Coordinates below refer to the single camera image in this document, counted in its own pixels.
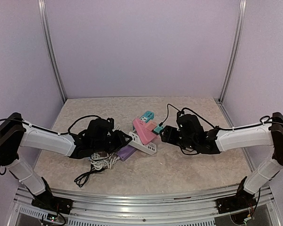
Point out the left aluminium corner post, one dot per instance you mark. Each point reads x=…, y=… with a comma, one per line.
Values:
x=50, y=49

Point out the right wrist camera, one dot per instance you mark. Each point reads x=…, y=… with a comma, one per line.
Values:
x=180, y=114

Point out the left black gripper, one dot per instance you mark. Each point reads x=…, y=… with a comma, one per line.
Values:
x=120, y=141

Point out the purple power strip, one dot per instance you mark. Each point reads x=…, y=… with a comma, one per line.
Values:
x=125, y=152

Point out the white power strip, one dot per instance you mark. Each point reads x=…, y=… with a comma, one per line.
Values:
x=149, y=149

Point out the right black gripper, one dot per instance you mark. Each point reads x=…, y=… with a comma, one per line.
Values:
x=168, y=135

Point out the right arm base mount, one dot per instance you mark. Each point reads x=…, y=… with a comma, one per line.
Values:
x=234, y=203

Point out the teal power strip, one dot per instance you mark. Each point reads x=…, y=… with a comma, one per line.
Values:
x=147, y=116

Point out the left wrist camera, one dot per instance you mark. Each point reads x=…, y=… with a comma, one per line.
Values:
x=111, y=123

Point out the teal plug adapter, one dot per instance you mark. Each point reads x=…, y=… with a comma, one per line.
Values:
x=158, y=129

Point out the aluminium front frame rail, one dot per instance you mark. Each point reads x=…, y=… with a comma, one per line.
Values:
x=196, y=208

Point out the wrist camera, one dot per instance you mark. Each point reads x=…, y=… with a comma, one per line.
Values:
x=111, y=123
x=180, y=114

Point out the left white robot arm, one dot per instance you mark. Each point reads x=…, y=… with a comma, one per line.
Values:
x=16, y=132

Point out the aluminium corner post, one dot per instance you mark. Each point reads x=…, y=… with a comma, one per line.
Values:
x=234, y=50
x=50, y=49

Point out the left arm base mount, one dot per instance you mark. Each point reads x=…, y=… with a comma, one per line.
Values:
x=56, y=204

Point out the pink triangular power strip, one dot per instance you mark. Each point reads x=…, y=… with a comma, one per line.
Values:
x=145, y=135

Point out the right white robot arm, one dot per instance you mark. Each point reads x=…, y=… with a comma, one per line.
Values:
x=269, y=131

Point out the pink plug adapter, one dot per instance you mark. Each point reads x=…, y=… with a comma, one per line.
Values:
x=151, y=125

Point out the right aluminium corner post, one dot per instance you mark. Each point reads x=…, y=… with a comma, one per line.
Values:
x=234, y=50

